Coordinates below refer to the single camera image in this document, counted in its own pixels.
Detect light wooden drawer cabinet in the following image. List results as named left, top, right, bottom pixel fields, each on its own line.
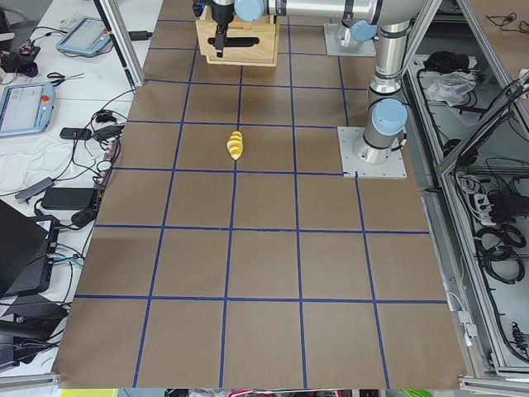
left=194, top=6, right=281, bottom=68

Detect black drawer handle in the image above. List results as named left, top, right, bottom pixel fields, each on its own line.
left=225, top=37, right=260, bottom=47

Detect crumpled white cloth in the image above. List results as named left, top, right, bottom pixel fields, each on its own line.
left=425, top=71, right=477, bottom=107

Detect black power brick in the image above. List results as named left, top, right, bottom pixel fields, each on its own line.
left=41, top=187, right=95, bottom=210

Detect striped toy bread loaf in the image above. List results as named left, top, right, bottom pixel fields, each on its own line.
left=226, top=131, right=244, bottom=161

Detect blue teach pendant far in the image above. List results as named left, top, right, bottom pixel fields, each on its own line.
left=55, top=17, right=112, bottom=58

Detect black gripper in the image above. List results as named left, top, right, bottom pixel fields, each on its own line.
left=211, top=0, right=235, bottom=57

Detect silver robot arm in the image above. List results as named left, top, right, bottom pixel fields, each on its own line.
left=193, top=1, right=426, bottom=166
left=336, top=20, right=378, bottom=48

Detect blue teach pendant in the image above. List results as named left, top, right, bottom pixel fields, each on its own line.
left=1, top=82, right=55, bottom=137
left=55, top=17, right=112, bottom=58

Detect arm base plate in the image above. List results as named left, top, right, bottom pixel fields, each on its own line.
left=337, top=127, right=407, bottom=179
left=323, top=21, right=377, bottom=57

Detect wooden drawer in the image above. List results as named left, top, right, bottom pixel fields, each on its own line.
left=200, top=24, right=279, bottom=68

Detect aluminium frame post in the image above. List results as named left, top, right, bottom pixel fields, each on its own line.
left=93, top=0, right=145, bottom=92

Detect blue teach pendant near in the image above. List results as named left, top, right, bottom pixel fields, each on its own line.
left=1, top=82, right=55, bottom=137

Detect black laptop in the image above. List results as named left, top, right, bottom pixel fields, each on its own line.
left=1, top=202, right=59, bottom=297

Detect black scissors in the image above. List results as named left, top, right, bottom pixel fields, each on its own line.
left=46, top=72, right=84, bottom=87

